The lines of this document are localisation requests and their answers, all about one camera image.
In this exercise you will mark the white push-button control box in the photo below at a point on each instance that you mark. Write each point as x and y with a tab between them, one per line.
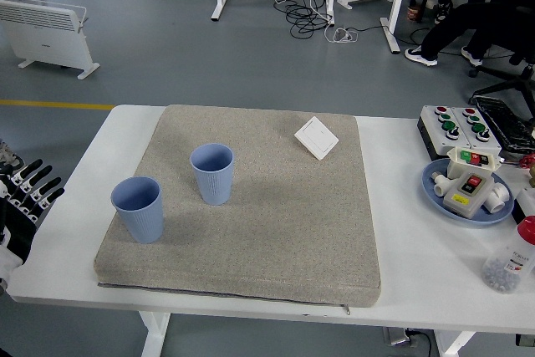
434	133
489	141

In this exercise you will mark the brown can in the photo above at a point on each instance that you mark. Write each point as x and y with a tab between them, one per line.
414	13

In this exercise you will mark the grey-brown cushion mat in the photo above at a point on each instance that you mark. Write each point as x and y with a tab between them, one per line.
267	215

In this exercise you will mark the beige red-black switch box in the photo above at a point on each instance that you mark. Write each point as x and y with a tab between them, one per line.
466	196

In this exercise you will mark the black keyboard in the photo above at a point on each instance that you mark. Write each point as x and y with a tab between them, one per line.
503	123

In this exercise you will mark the blue round plate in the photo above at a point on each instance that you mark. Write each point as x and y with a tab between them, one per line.
434	200

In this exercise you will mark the white wall switch plate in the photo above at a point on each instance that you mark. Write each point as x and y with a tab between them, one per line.
316	138

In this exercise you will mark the white plastic pipe fitting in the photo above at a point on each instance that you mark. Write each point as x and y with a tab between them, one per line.
499	198
441	185

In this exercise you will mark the black office chair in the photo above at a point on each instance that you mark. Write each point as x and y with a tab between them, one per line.
514	81

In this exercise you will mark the white green-red switch box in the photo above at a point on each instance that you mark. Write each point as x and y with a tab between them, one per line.
457	164

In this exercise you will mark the blue ribbed plastic cup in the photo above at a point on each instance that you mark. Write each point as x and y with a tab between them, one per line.
214	183
140	215

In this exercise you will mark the white table leg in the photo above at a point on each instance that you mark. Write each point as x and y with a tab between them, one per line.
453	344
155	332

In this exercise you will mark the red-lidded clear screw jar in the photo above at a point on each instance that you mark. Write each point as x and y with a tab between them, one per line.
507	263

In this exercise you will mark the white panel heater, wide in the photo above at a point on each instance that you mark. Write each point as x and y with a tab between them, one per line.
42	39

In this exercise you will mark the red small object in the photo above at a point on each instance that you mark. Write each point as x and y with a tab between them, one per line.
527	161

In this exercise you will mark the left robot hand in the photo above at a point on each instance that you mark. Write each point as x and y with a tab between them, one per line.
25	206

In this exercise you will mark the brass fitting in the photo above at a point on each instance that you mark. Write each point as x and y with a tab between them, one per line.
532	177

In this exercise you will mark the person's shoe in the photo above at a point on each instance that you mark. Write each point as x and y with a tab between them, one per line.
10	155

